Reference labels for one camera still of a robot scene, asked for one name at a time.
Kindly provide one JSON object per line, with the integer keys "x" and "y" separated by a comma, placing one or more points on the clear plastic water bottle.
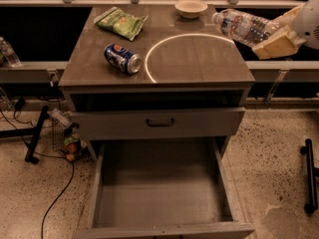
{"x": 243, "y": 27}

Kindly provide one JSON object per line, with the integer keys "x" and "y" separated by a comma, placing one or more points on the background water bottle on ledge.
{"x": 9, "y": 53}

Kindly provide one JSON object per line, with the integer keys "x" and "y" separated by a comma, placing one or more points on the black stand leg right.
{"x": 312, "y": 174}

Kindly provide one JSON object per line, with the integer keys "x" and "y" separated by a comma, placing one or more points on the open grey middle drawer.
{"x": 162, "y": 189}

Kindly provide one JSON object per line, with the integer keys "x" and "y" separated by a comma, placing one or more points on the black stand leg left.
{"x": 31, "y": 131}

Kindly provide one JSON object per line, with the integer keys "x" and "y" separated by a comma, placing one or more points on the grey drawer cabinet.
{"x": 186, "y": 65}

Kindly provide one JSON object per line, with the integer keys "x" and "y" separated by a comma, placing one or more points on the white ceramic bowl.
{"x": 190, "y": 9}

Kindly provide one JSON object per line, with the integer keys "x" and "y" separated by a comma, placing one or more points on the wire basket with snacks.
{"x": 66, "y": 140}

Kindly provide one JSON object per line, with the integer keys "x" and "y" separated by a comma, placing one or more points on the grey upper drawer with handle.
{"x": 158, "y": 124}

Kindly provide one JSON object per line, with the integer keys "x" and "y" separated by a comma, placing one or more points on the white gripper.
{"x": 307, "y": 23}

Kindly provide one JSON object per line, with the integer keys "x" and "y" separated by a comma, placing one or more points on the green chip bag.
{"x": 120, "y": 22}

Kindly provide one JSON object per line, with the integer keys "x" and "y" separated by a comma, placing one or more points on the blue Pepsi soda can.
{"x": 123, "y": 59}

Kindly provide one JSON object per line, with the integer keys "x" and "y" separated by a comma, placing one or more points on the black stand leg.
{"x": 312, "y": 174}
{"x": 31, "y": 131}

